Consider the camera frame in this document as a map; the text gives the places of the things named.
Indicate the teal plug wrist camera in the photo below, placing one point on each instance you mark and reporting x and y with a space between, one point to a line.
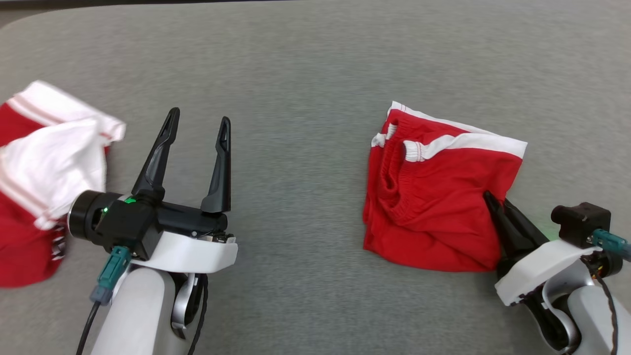
111 276
611 242

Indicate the teal plug right wrist camera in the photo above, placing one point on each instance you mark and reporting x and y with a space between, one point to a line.
611 242

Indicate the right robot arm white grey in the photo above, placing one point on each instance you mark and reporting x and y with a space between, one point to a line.
591 315

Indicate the red white basketball jersey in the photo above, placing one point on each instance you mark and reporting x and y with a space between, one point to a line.
44 167

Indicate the teal plug left wrist camera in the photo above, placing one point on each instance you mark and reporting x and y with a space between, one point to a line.
111 276

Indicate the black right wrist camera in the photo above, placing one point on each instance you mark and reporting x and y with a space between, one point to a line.
581 222

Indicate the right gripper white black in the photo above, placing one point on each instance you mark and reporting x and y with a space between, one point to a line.
542 268

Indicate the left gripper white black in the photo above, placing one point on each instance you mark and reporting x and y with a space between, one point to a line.
192 251

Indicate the red shorts white trim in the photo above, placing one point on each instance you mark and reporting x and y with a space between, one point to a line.
434 207

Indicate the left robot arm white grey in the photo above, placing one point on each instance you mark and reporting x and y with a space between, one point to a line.
133 315

